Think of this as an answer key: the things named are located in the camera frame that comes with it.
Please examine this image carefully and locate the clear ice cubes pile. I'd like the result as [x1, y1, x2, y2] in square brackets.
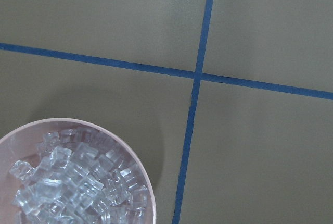
[9, 127, 149, 223]

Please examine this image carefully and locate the pink bowl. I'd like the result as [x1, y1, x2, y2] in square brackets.
[1, 118, 157, 223]

